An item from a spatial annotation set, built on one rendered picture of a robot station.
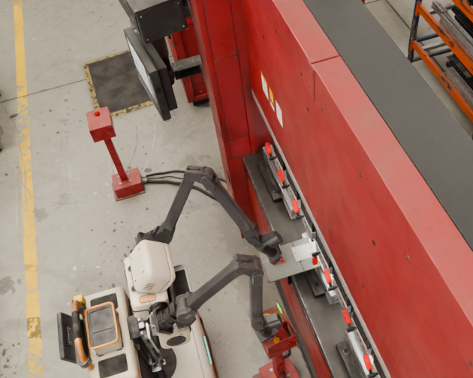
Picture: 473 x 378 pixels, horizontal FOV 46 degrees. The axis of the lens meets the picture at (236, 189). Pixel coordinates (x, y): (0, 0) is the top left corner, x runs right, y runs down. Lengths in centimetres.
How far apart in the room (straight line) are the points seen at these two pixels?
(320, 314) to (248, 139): 114
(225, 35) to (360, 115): 133
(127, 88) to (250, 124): 239
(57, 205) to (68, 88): 144
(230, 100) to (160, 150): 181
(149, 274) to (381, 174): 129
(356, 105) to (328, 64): 20
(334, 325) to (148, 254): 97
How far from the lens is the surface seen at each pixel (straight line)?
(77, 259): 437
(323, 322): 284
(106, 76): 568
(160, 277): 250
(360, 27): 195
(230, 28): 283
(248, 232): 264
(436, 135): 162
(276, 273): 282
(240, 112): 319
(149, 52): 319
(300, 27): 196
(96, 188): 473
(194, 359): 347
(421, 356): 177
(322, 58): 183
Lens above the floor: 346
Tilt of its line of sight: 52 degrees down
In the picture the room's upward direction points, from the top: 11 degrees counter-clockwise
